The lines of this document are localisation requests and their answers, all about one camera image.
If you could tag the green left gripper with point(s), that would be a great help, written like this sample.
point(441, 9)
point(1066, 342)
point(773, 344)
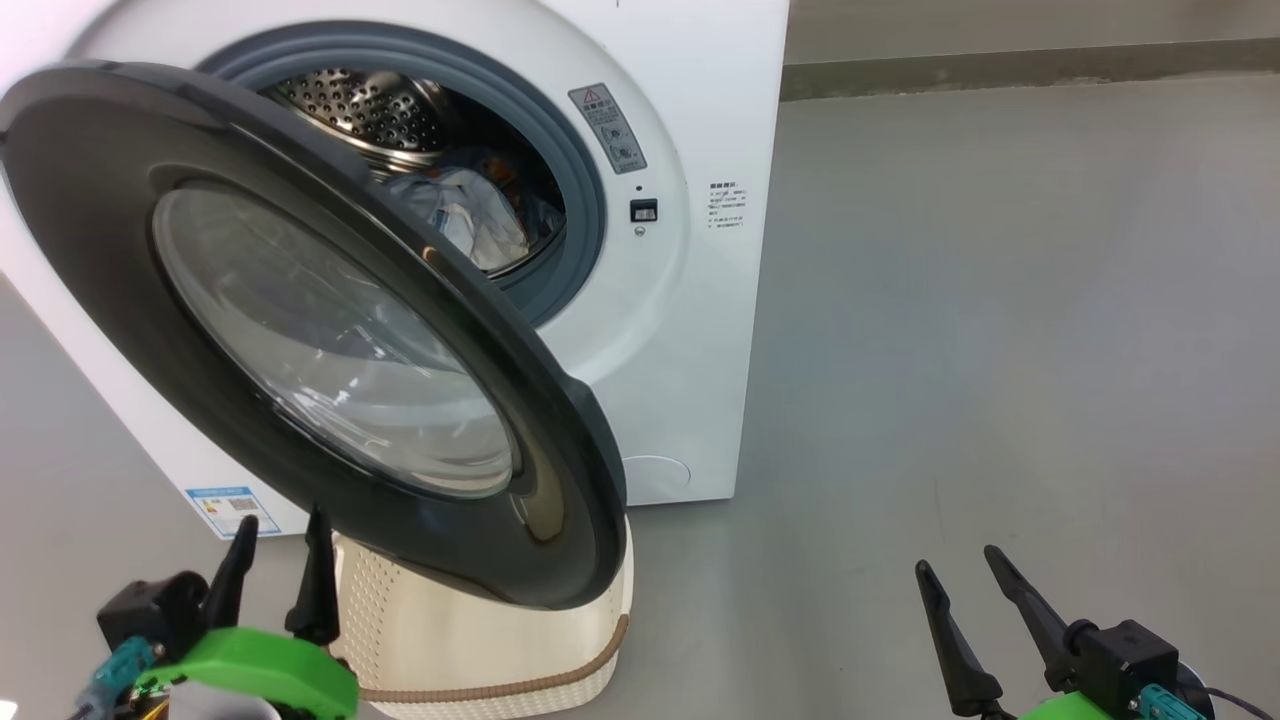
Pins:
point(260, 665)

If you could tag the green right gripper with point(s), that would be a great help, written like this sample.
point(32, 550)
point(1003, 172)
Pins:
point(1065, 710)

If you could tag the dark round glass washer door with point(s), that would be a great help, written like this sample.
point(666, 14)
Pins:
point(330, 340)

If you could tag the cream cloth garment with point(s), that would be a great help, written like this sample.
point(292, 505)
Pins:
point(470, 215)

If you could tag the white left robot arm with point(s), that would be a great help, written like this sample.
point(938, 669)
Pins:
point(220, 708)

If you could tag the cream perforated laundry basket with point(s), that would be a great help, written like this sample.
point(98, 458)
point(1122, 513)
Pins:
point(480, 650)

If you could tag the white front-load washing machine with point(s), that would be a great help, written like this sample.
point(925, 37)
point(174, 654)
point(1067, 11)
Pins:
point(700, 330)

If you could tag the black door latch socket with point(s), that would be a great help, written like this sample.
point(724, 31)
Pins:
point(643, 210)

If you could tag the blue energy label sticker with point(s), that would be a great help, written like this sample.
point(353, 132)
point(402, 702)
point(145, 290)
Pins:
point(224, 512)

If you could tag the round white filter cover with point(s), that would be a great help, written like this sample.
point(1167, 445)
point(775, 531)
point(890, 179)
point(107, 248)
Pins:
point(658, 480)

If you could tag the grey warning sticker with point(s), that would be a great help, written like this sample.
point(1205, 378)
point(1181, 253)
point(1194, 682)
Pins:
point(608, 128)

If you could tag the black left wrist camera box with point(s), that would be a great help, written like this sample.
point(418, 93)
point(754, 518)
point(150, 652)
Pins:
point(150, 612)

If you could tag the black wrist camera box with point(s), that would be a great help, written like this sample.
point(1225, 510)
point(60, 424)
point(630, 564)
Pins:
point(150, 612)
point(1125, 665)

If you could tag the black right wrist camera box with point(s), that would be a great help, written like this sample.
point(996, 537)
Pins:
point(1125, 665)

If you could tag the teal right camera connector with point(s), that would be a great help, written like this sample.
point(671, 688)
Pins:
point(1165, 703)

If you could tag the teal camera connector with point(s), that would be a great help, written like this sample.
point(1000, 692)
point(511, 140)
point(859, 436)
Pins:
point(120, 675)
point(1165, 703)

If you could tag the teal left camera connector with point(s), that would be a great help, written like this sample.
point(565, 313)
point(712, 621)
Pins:
point(120, 675)

